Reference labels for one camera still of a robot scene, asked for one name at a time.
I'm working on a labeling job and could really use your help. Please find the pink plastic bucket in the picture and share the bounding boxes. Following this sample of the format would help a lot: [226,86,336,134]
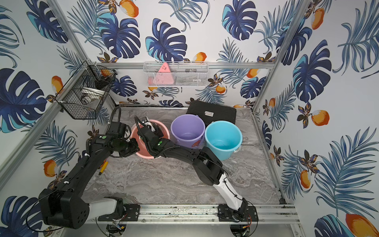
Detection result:
[131,119,170,159]

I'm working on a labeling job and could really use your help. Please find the purple plastic bucket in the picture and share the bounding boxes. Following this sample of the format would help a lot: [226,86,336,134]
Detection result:
[170,114,206,149]

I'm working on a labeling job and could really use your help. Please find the turquoise plastic bucket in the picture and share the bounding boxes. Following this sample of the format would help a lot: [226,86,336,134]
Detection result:
[204,120,243,161]

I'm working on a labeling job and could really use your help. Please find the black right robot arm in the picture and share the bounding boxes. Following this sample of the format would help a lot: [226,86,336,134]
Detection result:
[137,125,248,220]

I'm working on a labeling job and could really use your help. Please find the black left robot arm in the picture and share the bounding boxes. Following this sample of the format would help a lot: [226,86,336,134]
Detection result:
[38,121,140,229]

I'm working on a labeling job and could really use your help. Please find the black plastic tool case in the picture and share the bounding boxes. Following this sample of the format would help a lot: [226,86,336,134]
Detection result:
[186,101,237,126]

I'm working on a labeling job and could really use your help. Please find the pink triangular object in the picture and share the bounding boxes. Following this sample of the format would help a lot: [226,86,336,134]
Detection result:
[153,62,175,86]

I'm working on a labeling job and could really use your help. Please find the yellow handled screwdriver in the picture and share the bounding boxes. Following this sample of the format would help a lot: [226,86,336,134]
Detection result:
[98,161,109,175]

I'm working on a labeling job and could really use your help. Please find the black wire basket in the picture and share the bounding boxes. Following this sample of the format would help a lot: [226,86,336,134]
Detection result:
[54,61,117,120]

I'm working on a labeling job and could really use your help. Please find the white wire shelf basket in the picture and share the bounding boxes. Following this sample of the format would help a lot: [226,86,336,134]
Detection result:
[143,61,209,87]

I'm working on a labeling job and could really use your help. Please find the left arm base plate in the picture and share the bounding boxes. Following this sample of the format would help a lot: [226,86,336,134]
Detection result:
[97,204,141,222]

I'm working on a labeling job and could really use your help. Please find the aluminium front rail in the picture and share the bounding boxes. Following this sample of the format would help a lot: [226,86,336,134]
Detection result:
[57,203,301,225]

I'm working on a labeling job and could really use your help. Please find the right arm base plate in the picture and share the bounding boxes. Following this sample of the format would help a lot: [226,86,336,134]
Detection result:
[217,204,259,223]

